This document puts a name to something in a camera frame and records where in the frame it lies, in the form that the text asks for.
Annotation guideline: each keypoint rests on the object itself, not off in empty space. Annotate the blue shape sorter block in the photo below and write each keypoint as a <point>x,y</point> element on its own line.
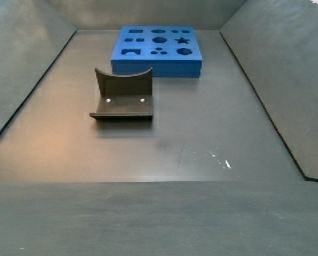
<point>163,48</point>

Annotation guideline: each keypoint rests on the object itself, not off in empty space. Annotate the black curved holder bracket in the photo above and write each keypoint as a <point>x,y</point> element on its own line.
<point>124,89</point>

